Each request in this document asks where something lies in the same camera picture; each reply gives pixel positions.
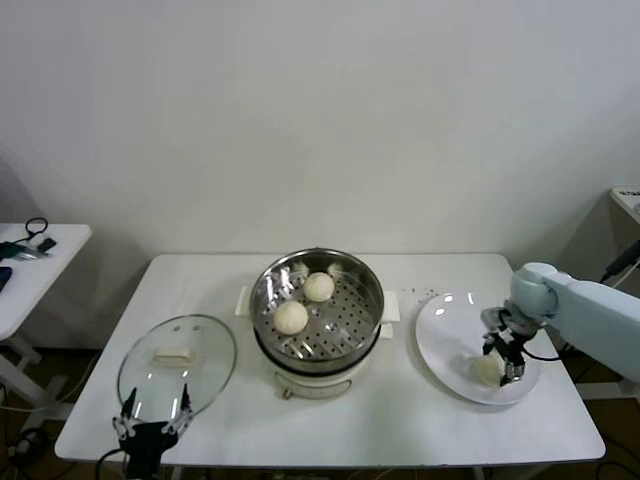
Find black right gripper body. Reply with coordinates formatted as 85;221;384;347
494;327;527;369

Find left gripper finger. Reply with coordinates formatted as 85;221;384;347
112;388;139;440
167;383;195;435

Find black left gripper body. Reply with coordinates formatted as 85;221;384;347
119;422;180;480

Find white steamed baozi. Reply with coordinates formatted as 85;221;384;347
303;272;335;304
273;300;309;335
472;353;506;387

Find glass lid with cream handle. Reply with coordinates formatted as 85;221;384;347
117;313;237;426

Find perforated steel steamer basket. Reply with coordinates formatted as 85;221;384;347
249;248;385;364

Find white round plate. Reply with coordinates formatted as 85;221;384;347
415;292;543;406

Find cream electric cooker pot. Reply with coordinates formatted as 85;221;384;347
234;284;401;401

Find beige cabinet with label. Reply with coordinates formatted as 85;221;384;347
587;185;640;281

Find white side table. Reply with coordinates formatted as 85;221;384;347
0;222;93;434

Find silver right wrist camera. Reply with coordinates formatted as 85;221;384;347
480;308;507;331

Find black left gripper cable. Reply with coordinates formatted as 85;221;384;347
97;448;129;480

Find black plug with cables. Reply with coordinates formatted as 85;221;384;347
599;247;640;289

